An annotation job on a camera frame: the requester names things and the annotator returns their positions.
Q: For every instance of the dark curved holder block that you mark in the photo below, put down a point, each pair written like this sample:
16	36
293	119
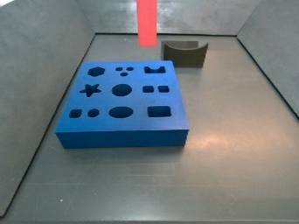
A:
184	53

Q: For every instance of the blue shape sorter block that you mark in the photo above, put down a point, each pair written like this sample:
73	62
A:
124	104

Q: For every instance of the red rectangular peg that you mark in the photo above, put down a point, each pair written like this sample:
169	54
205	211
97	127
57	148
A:
145	13

